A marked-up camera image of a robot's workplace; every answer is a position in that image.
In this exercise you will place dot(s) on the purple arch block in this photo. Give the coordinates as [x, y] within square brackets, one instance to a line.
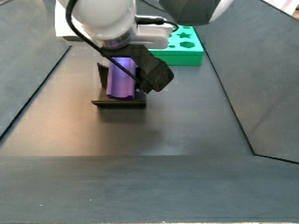
[120, 84]

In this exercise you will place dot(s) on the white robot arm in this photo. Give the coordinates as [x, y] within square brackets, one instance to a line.
[111, 23]

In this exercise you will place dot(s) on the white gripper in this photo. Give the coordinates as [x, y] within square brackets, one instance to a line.
[152, 35]

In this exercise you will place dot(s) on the green shape-sorter board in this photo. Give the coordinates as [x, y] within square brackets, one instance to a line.
[184, 50]

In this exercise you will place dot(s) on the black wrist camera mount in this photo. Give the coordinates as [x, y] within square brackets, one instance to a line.
[156, 74]

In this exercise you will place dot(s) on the black fixture stand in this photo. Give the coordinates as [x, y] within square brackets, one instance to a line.
[104, 101]

